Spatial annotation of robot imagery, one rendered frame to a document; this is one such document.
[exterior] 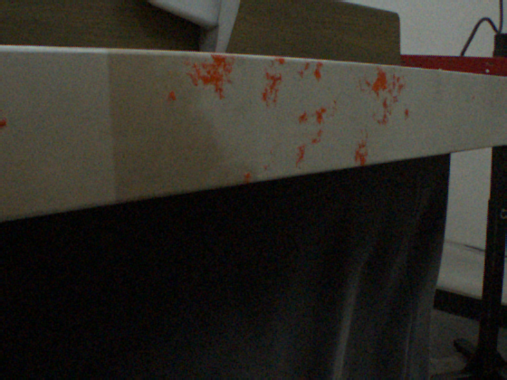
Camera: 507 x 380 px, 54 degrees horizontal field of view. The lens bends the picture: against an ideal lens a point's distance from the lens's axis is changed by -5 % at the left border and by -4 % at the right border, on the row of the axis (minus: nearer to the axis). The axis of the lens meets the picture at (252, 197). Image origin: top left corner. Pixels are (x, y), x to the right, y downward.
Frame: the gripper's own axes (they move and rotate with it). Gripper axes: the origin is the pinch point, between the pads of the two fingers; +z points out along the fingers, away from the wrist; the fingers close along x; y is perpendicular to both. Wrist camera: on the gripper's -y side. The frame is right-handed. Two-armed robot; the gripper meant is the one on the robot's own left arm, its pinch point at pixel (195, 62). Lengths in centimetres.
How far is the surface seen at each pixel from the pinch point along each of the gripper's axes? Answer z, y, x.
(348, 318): 17.6, -8.7, 4.7
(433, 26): -32, -200, -95
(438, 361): 101, -152, -62
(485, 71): -6, -120, -35
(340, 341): 18.8, -7.4, 5.0
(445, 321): 101, -188, -79
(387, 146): 4.4, 1.5, 14.5
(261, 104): 2.7, 8.1, 14.5
